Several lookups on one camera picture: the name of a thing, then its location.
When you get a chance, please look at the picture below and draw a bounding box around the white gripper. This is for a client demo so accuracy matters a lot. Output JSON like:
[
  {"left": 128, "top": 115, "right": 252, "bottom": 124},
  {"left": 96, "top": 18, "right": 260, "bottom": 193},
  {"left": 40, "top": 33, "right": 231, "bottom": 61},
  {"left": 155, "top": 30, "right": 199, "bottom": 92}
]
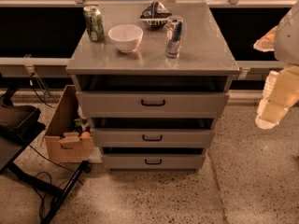
[{"left": 255, "top": 65, "right": 299, "bottom": 130}]

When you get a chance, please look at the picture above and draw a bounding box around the grey drawer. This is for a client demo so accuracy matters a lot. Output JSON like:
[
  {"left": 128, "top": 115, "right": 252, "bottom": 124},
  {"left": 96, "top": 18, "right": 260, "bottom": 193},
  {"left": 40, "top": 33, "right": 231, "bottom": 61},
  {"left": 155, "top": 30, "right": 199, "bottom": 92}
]
[
  {"left": 77, "top": 91, "right": 229, "bottom": 119},
  {"left": 102, "top": 155, "right": 205, "bottom": 170},
  {"left": 92, "top": 129, "right": 215, "bottom": 147}
]

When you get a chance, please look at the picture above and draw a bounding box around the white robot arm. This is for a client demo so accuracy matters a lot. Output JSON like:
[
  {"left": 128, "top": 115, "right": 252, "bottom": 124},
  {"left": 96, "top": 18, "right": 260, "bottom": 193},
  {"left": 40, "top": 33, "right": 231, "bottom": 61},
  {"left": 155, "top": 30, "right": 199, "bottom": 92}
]
[{"left": 253, "top": 2, "right": 299, "bottom": 130}]

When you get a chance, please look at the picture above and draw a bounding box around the grey drawer cabinet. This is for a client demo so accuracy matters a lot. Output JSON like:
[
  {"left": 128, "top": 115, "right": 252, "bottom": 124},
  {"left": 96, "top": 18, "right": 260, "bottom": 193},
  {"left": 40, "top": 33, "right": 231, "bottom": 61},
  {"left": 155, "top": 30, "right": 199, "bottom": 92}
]
[{"left": 65, "top": 1, "right": 240, "bottom": 174}]

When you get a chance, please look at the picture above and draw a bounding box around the grey bottom drawer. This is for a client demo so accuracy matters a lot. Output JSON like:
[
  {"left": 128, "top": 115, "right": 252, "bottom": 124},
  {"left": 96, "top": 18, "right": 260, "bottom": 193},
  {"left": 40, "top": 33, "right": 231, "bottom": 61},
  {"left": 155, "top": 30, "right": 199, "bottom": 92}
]
[{"left": 102, "top": 155, "right": 205, "bottom": 170}]

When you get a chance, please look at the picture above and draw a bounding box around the grey top drawer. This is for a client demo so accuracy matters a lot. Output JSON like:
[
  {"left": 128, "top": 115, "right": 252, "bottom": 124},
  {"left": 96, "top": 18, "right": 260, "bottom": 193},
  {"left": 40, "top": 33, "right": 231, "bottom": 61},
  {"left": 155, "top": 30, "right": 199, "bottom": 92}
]
[{"left": 77, "top": 91, "right": 229, "bottom": 119}]

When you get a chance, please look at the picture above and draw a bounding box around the silver blue energy can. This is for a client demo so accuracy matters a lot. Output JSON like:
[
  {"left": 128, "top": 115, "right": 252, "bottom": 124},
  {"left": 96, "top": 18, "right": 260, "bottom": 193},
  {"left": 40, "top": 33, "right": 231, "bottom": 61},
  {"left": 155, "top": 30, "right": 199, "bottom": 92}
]
[{"left": 165, "top": 15, "right": 183, "bottom": 58}]

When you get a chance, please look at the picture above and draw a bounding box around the dark chip bag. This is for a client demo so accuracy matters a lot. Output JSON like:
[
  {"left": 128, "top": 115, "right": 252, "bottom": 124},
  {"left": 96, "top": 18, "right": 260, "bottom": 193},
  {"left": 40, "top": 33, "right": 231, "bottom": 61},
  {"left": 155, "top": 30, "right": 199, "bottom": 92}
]
[{"left": 139, "top": 1, "right": 172, "bottom": 29}]

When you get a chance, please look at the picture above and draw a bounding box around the white bowl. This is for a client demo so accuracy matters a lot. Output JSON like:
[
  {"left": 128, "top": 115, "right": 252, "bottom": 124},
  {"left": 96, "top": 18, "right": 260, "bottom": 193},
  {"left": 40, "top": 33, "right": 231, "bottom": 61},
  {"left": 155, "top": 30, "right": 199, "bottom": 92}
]
[{"left": 108, "top": 24, "right": 143, "bottom": 53}]

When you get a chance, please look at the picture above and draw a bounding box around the orange fruit in box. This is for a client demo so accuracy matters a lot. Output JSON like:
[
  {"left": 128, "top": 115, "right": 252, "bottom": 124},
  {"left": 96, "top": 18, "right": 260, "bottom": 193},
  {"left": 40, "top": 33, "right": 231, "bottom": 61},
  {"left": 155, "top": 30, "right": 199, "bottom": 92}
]
[{"left": 80, "top": 132, "right": 92, "bottom": 138}]

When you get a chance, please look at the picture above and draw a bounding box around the green soda can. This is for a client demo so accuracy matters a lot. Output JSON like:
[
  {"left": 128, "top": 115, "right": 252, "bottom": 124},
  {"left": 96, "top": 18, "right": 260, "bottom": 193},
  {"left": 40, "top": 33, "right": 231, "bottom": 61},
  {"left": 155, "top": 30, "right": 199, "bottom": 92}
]
[{"left": 83, "top": 6, "right": 104, "bottom": 41}]

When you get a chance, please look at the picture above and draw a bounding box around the cardboard box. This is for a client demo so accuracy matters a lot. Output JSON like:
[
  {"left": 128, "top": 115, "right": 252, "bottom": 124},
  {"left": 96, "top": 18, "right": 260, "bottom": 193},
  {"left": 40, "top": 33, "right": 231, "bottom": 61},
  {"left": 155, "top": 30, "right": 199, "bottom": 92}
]
[{"left": 45, "top": 85, "right": 94, "bottom": 162}]

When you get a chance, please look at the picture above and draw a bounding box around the grey metal railing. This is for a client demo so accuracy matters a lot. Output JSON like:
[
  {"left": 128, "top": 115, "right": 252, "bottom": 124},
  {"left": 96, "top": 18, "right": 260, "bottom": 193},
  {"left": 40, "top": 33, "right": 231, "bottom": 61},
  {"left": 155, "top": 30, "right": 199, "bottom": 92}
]
[{"left": 0, "top": 0, "right": 299, "bottom": 82}]

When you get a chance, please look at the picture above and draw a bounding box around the black floor cable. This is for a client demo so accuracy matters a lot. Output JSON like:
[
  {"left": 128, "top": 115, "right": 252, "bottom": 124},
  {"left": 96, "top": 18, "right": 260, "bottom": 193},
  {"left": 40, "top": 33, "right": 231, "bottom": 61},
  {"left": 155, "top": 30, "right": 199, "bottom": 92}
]
[{"left": 28, "top": 145, "right": 85, "bottom": 221}]

